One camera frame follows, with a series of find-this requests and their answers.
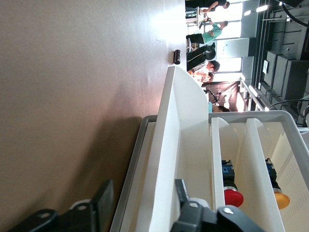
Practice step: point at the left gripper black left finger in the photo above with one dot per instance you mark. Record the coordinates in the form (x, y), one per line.
(101, 203)

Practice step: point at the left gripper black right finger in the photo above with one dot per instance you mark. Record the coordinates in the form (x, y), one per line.
(193, 217)

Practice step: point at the white low drawer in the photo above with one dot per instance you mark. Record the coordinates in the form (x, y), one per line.
(169, 145)

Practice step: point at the red push button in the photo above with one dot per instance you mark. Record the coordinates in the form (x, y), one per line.
(233, 197)

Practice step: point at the white drawer cabinet housing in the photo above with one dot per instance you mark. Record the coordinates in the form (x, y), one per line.
(138, 149)

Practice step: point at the white drawer with red button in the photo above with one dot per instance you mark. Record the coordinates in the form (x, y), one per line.
(217, 149)

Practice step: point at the white drawer with yellow button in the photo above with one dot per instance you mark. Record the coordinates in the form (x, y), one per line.
(260, 157)

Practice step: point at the yellow push button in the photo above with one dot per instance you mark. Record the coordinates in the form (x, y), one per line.
(282, 200)

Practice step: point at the person in light shirt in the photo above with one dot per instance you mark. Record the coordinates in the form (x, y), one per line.
(222, 110)

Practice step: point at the person in orange vest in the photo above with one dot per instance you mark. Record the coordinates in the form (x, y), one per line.
(212, 65)

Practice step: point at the small black terminal block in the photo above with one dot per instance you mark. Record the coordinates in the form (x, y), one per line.
(177, 56)

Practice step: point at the black office chair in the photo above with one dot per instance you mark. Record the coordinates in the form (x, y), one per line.
(211, 52)

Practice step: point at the grey lockers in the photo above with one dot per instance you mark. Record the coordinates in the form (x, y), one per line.
(287, 72)

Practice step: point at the grey pillar panel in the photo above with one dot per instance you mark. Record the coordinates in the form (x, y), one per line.
(236, 48)

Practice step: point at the person in green shirt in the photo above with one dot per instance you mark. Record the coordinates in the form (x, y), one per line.
(212, 33)

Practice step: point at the person in black shirt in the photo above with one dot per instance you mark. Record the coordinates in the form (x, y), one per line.
(217, 4)

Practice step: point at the aluminium rail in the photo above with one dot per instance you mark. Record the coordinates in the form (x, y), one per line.
(251, 91)

